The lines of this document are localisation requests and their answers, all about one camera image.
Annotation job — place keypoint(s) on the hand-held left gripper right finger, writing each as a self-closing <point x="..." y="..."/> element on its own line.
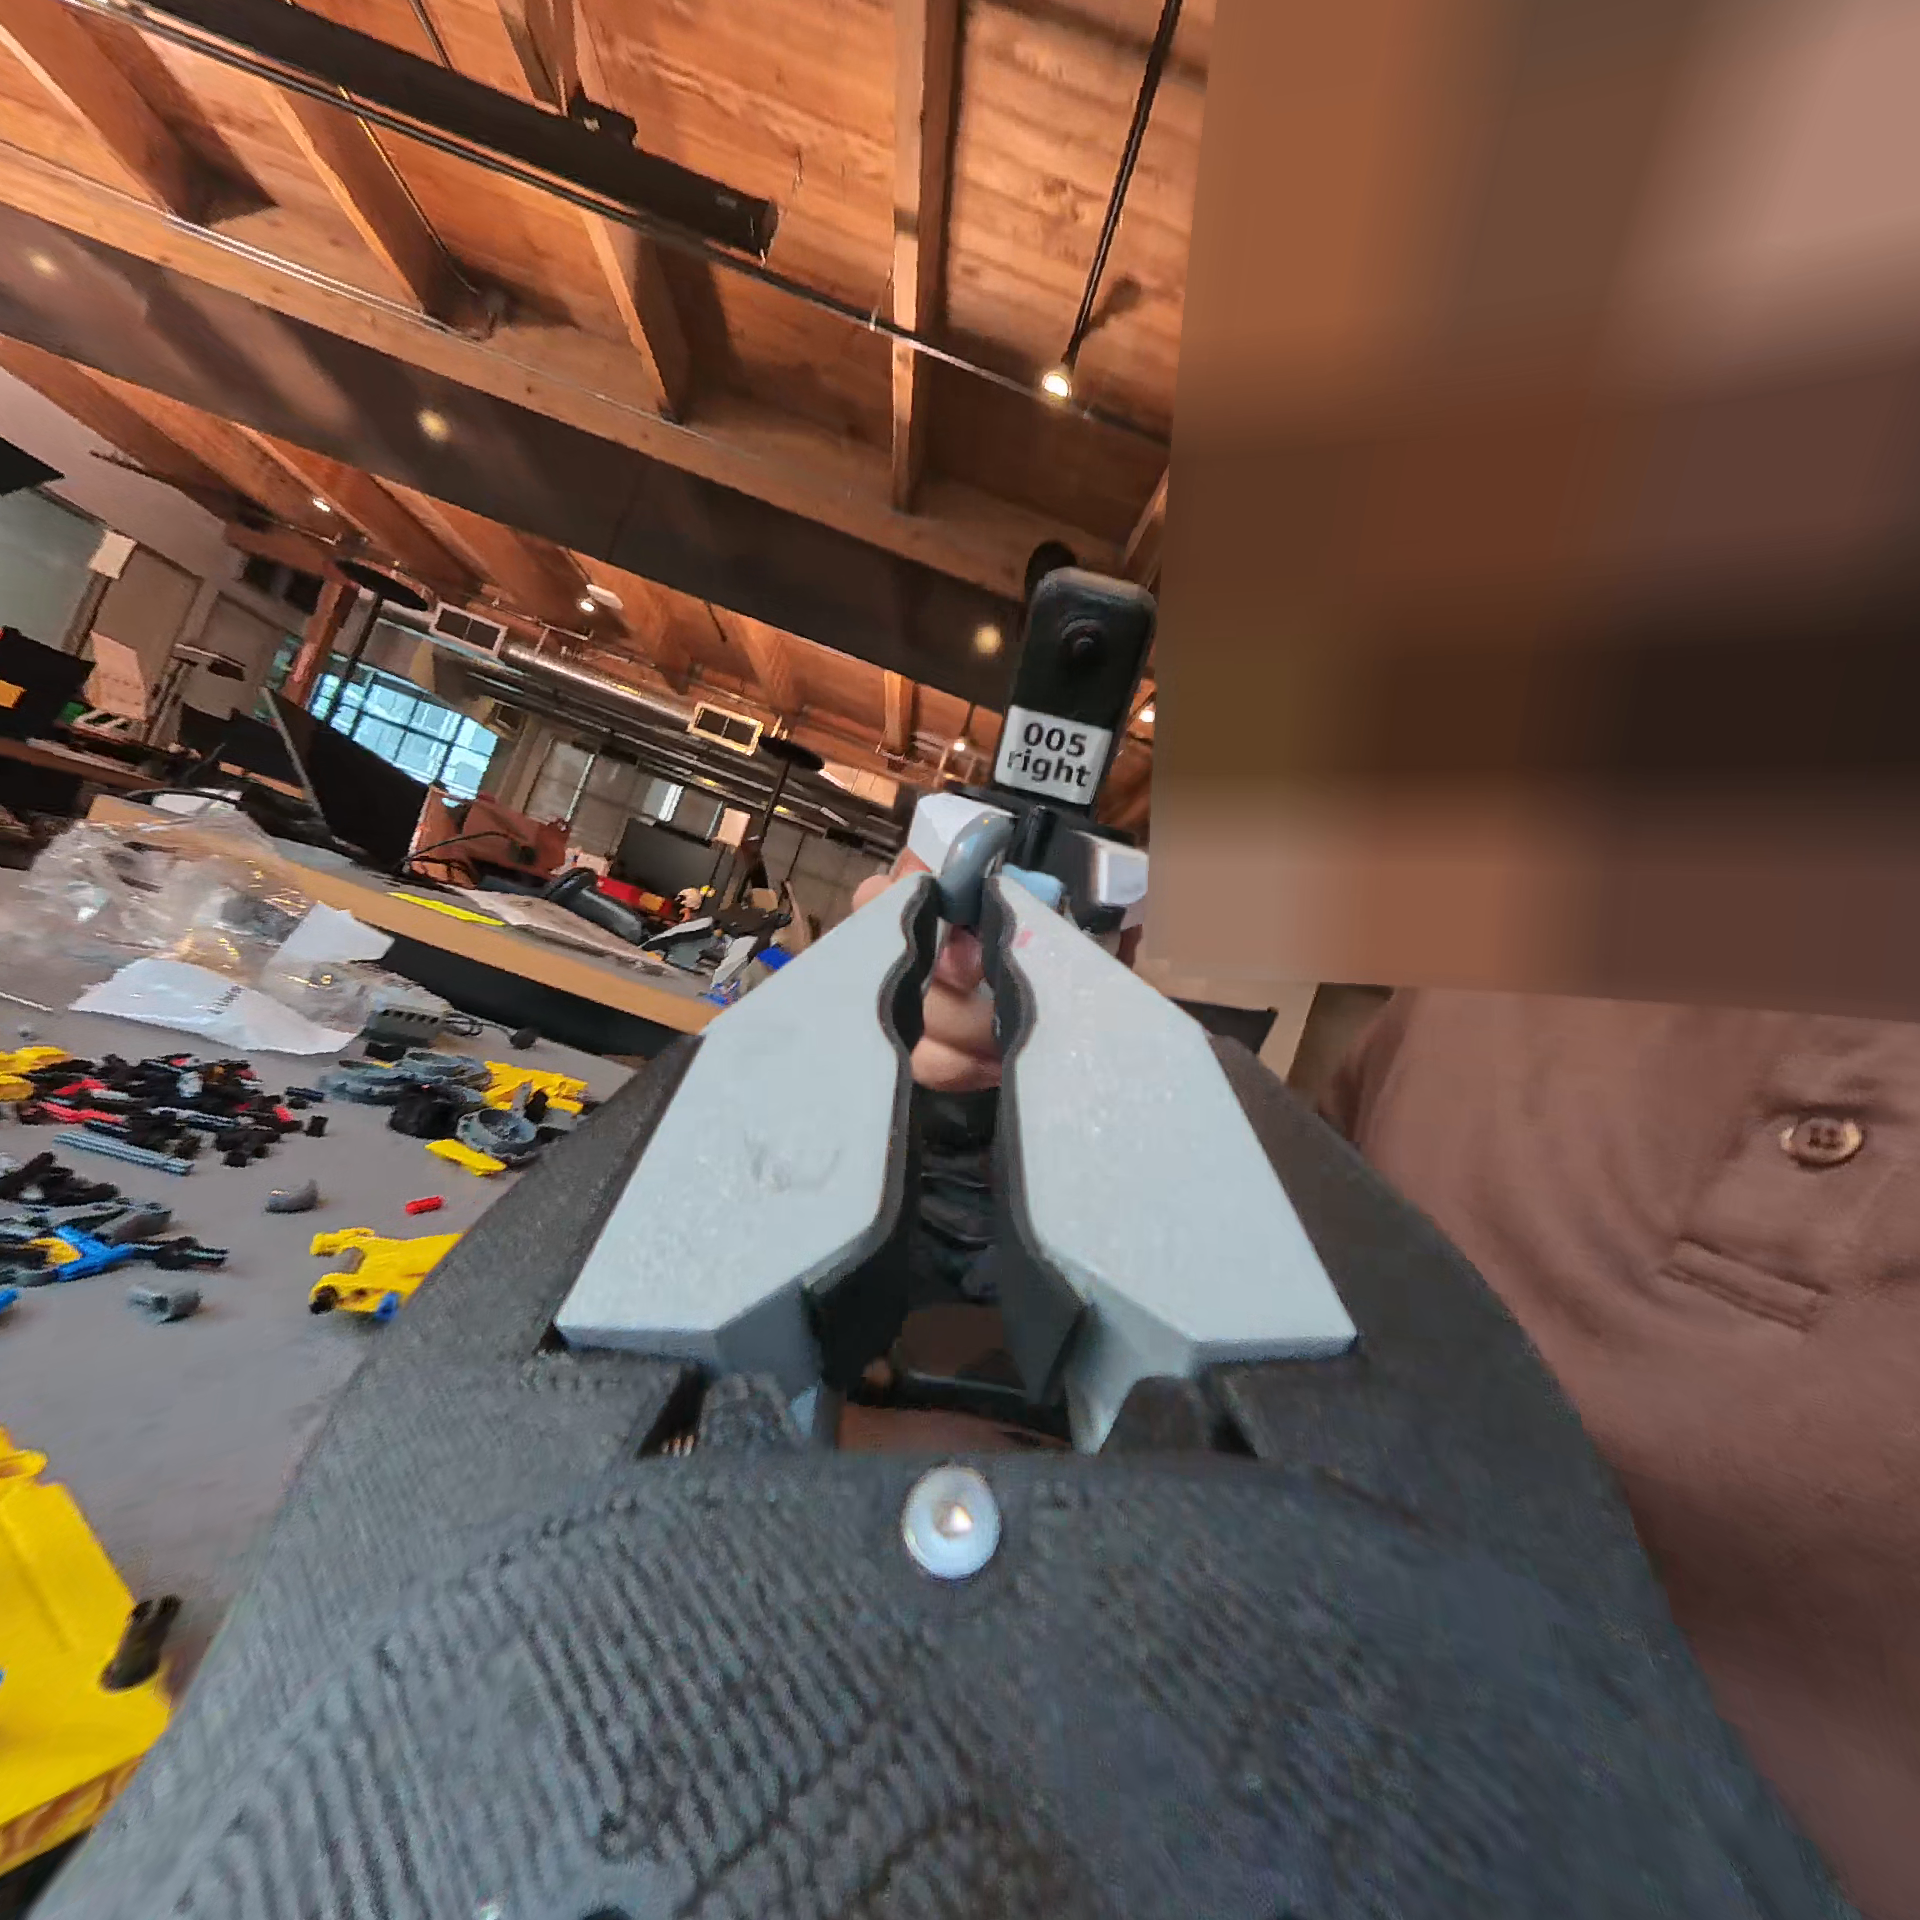
<point x="1172" y="1201"/>

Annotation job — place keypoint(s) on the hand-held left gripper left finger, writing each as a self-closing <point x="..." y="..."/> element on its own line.
<point x="738" y="1201"/>

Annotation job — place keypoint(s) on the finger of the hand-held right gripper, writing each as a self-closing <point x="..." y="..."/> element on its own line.
<point x="1099" y="881"/>
<point x="929" y="834"/>

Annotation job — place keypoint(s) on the yellow curved brick assembly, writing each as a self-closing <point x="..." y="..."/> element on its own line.
<point x="392" y="1260"/>

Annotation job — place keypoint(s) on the pile of small brick parts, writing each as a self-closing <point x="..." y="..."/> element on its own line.
<point x="152" y="1095"/>

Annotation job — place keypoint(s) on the yellow and black brick assembly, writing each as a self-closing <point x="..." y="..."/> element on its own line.
<point x="61" y="1652"/>

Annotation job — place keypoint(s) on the grey desk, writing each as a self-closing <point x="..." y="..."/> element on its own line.
<point x="182" y="1412"/>

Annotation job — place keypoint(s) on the person's right hand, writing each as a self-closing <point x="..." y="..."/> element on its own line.
<point x="955" y="1036"/>

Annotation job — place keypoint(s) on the pile of wheels and tires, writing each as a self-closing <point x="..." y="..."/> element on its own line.
<point x="496" y="1126"/>

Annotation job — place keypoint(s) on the wooden side table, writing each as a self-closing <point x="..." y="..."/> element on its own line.
<point x="511" y="932"/>

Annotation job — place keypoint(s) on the person in brown shirt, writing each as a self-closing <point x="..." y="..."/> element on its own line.
<point x="1621" y="1442"/>

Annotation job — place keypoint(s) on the window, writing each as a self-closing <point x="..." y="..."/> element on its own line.
<point x="405" y="730"/>

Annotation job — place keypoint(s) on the small grey pin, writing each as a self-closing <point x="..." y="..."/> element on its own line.
<point x="165" y="1300"/>

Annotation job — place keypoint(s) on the clear plastic bag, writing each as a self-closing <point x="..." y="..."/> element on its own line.
<point x="152" y="897"/>

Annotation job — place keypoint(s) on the black ceiling rail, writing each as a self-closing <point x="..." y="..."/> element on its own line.
<point x="452" y="115"/>

